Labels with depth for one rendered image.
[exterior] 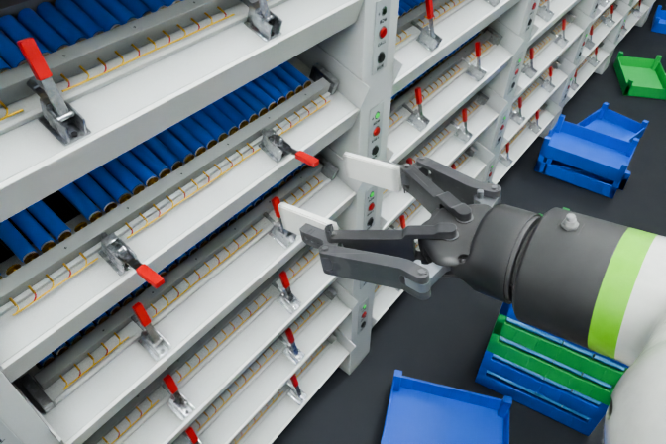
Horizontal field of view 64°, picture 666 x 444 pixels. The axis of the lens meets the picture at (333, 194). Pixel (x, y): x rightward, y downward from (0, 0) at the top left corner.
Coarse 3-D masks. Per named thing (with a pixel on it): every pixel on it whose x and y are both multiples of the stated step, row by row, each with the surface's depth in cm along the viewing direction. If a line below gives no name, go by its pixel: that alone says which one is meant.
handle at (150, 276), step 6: (120, 252) 60; (126, 252) 61; (120, 258) 61; (126, 258) 60; (132, 258) 60; (132, 264) 60; (138, 264) 60; (144, 264) 60; (138, 270) 59; (144, 270) 59; (150, 270) 59; (144, 276) 58; (150, 276) 58; (156, 276) 58; (150, 282) 58; (156, 282) 58; (162, 282) 58; (156, 288) 58
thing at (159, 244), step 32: (320, 64) 88; (352, 96) 87; (320, 128) 83; (256, 160) 76; (288, 160) 78; (192, 192) 70; (224, 192) 72; (256, 192) 76; (160, 224) 67; (192, 224) 68; (96, 256) 62; (160, 256) 65; (64, 288) 59; (96, 288) 60; (128, 288) 64; (0, 320) 56; (32, 320) 56; (64, 320) 57; (0, 352) 54; (32, 352) 56
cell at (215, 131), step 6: (192, 114) 76; (198, 114) 76; (204, 114) 76; (198, 120) 76; (204, 120) 75; (210, 120) 76; (204, 126) 75; (210, 126) 75; (216, 126) 75; (210, 132) 75; (216, 132) 75; (222, 132) 75; (216, 138) 75
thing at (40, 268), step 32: (320, 96) 85; (256, 128) 76; (288, 128) 80; (192, 160) 70; (160, 192) 66; (96, 224) 62; (128, 224) 64; (64, 256) 59; (0, 288) 55; (32, 288) 57
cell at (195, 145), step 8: (168, 128) 74; (176, 128) 73; (184, 128) 74; (176, 136) 73; (184, 136) 73; (192, 136) 73; (184, 144) 73; (192, 144) 72; (200, 144) 73; (192, 152) 73
